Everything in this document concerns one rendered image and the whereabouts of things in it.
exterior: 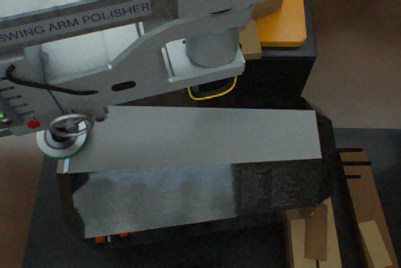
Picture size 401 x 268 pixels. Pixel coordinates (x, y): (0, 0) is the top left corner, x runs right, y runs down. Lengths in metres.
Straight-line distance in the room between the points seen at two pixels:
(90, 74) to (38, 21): 0.29
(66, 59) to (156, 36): 0.31
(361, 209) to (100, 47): 1.77
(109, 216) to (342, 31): 2.18
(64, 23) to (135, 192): 0.91
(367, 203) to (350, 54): 1.12
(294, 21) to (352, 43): 1.09
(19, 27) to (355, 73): 2.40
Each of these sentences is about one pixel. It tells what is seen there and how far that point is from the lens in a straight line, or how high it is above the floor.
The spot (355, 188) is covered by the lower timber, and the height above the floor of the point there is 0.11.
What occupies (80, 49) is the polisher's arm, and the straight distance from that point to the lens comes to 1.40.
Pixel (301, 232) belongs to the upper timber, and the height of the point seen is 0.22.
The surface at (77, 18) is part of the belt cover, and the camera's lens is 1.14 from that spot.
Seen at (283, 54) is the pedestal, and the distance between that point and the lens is 2.15.
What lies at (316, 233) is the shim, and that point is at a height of 0.23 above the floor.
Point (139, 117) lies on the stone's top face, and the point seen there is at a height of 0.81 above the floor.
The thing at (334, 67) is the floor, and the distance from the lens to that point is 3.09.
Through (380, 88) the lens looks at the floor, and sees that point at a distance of 3.10.
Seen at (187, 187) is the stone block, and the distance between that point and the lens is 1.81.
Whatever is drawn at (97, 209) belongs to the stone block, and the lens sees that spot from 1.90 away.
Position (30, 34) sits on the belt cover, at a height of 1.61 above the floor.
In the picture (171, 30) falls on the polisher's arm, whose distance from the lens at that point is 1.25.
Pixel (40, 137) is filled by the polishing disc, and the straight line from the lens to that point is 1.89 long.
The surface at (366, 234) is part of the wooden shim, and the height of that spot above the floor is 0.12.
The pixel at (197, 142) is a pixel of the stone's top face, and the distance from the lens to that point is 1.80.
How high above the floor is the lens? 2.45
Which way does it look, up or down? 65 degrees down
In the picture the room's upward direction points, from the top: 2 degrees counter-clockwise
